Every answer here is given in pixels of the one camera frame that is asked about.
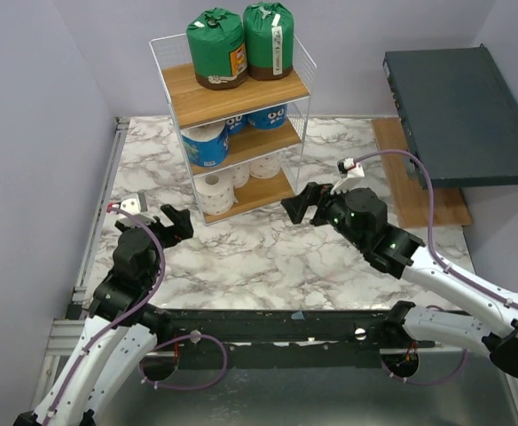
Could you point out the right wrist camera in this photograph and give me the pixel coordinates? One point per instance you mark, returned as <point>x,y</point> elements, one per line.
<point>351,173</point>

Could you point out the wooden board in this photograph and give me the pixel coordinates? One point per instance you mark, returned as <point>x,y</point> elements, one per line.
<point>410,198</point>

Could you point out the aluminium extrusion rail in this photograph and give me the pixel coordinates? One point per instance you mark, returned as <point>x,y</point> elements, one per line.
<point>64,331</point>

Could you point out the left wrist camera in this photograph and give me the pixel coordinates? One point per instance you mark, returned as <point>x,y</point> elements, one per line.
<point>131,209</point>

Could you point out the green roll orange label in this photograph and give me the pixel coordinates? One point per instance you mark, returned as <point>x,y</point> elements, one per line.
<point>216,41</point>

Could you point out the green roll white label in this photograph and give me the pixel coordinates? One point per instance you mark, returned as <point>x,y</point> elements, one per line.
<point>269,37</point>

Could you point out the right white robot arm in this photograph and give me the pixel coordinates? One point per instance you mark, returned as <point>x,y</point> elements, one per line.
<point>489,325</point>

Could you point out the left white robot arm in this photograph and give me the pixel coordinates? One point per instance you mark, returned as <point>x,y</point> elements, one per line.
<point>121,326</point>

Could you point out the dark teal metal box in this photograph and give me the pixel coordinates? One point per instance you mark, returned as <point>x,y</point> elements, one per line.
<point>459,117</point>

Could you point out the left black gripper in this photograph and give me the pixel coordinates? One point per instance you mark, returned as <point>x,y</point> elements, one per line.
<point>182,227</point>

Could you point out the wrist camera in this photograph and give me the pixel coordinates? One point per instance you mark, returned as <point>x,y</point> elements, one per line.
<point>131,209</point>
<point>351,173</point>

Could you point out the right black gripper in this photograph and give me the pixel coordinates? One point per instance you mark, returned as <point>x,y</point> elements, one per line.
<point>319,209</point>

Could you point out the white wire wooden shelf unit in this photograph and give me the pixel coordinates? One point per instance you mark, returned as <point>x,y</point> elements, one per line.
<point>192,105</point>

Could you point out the white patterned roll blue dots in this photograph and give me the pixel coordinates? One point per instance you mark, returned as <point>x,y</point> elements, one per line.
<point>240,175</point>

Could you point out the black mounting rail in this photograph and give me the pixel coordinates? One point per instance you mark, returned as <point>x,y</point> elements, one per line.
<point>212,339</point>

